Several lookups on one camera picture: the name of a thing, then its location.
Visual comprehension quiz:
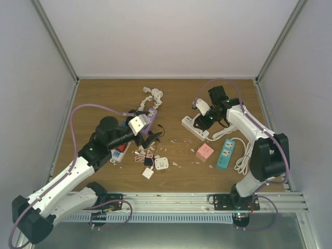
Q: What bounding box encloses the red cube socket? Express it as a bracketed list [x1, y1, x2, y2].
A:
[116, 143, 128, 153]

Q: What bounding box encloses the pink usb cable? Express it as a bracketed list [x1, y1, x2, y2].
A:
[133, 149, 154, 164]

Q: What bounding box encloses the pink cube socket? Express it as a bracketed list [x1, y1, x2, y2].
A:
[196, 143, 214, 162]

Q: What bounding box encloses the white charger plug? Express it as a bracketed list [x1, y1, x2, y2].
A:
[142, 167, 154, 179]

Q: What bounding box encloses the teal power strip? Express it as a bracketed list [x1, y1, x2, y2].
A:
[216, 139, 236, 170]

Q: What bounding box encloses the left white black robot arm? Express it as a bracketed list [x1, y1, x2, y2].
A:
[8, 110, 161, 248]

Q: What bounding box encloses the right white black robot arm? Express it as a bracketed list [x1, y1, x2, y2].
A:
[192, 86, 290, 210]

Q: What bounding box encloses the white grey power strip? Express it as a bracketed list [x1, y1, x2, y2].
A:
[181, 114, 209, 141]

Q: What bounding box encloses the purple power strip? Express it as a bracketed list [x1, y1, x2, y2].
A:
[140, 108, 157, 135]

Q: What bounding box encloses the white square adapter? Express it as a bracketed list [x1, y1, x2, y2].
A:
[155, 157, 169, 171]

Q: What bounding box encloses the white multicolour power strip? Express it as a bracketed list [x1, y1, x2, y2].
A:
[110, 142, 131, 163]

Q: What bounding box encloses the white coiled cable back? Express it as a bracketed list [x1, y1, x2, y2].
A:
[139, 86, 164, 111]

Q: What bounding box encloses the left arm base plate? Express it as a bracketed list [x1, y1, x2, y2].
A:
[91, 193, 123, 227]

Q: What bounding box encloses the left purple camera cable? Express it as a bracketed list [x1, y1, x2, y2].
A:
[7, 103, 133, 249]

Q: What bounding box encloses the purple camera cable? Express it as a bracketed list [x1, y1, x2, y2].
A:
[193, 78, 291, 231]
[7, 103, 133, 249]

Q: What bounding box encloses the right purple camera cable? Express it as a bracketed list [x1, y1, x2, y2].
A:
[193, 78, 291, 231]

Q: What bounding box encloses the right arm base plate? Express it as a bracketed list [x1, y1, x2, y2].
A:
[207, 193, 261, 227]

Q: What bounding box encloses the grey slotted cable duct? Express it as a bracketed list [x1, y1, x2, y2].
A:
[62, 212, 234, 224]

